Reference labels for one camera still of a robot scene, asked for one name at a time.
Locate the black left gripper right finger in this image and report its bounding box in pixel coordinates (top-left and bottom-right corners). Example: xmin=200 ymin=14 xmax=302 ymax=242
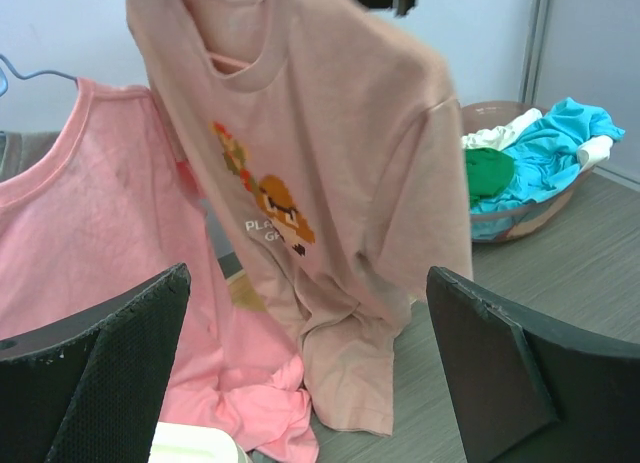
xmin=426 ymin=267 xmax=639 ymax=462

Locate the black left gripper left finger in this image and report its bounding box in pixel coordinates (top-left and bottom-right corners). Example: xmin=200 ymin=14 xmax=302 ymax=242
xmin=1 ymin=263 xmax=191 ymax=462

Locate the dusty pink mario t shirt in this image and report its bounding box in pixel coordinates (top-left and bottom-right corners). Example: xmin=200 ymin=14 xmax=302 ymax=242
xmin=126 ymin=0 xmax=473 ymax=435

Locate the bright pink t shirt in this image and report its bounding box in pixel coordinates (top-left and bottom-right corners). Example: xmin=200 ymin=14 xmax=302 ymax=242
xmin=1 ymin=79 xmax=319 ymax=462

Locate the green t shirt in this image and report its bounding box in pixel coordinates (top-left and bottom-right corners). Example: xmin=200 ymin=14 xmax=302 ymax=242
xmin=465 ymin=147 xmax=515 ymax=208

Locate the light blue t shirt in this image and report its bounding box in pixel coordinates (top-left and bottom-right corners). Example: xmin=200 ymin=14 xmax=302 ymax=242
xmin=470 ymin=98 xmax=625 ymax=216

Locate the grey t shirt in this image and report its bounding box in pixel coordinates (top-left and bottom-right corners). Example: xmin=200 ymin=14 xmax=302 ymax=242
xmin=0 ymin=131 xmax=59 ymax=182

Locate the blue hanger with pink shirt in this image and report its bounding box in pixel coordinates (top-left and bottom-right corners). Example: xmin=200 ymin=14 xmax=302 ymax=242
xmin=0 ymin=54 xmax=77 ymax=97

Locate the white plastic storage box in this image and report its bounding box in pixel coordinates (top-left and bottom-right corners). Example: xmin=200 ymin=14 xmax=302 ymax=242
xmin=148 ymin=422 xmax=251 ymax=463

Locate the brown oval laundry basket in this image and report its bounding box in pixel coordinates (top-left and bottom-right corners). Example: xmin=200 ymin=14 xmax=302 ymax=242
xmin=462 ymin=100 xmax=593 ymax=244

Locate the wooden clothes rack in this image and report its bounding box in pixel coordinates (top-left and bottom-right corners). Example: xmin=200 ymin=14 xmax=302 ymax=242
xmin=226 ymin=270 xmax=266 ymax=312

